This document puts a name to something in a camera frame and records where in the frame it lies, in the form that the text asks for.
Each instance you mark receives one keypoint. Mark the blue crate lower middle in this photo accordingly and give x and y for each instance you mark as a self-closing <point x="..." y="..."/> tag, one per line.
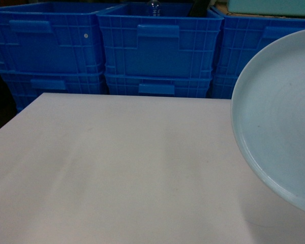
<point x="157" y="86"/>

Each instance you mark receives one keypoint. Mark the blue crate upper right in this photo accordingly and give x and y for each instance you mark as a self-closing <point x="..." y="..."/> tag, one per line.
<point x="242" y="36"/>

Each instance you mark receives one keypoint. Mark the blue crate upper middle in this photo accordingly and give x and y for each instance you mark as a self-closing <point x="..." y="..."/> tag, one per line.
<point x="172" y="45"/>

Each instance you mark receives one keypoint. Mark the teal box top right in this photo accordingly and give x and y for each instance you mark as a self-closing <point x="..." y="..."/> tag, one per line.
<point x="267" y="7"/>

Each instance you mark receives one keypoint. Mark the blue crate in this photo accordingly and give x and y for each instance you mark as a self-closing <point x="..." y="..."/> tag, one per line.
<point x="157" y="86"/>
<point x="52" y="37"/>
<point x="172" y="45"/>
<point x="242" y="36"/>
<point x="222" y="86"/>
<point x="26" y="87"/>

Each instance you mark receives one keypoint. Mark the blue crate lower left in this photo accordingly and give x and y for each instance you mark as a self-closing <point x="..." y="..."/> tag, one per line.
<point x="26" y="87"/>

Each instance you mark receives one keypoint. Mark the light blue oval tray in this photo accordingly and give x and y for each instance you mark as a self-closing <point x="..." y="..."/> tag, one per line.
<point x="268" y="116"/>

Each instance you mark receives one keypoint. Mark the clear plastic bottle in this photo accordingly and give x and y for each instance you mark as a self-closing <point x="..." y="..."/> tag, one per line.
<point x="154" y="8"/>

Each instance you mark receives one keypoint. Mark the blue crate lower right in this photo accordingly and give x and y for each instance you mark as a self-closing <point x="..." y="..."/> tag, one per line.
<point x="222" y="86"/>

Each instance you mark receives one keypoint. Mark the blue crate upper left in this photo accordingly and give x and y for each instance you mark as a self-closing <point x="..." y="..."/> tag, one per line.
<point x="52" y="37"/>

